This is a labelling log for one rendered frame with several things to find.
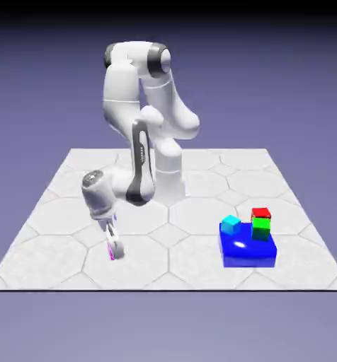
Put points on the small magenta cube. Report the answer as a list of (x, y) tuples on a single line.
[(110, 251)]

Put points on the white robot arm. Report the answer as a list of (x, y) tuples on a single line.
[(120, 93)]

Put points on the small red cube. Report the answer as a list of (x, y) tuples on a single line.
[(261, 212)]

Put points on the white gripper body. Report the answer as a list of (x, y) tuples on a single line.
[(115, 243)]

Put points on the small cyan cube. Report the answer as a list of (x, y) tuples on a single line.
[(230, 225)]

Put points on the large blue box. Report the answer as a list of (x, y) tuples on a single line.
[(242, 249)]

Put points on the small green cube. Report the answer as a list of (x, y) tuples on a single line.
[(261, 229)]

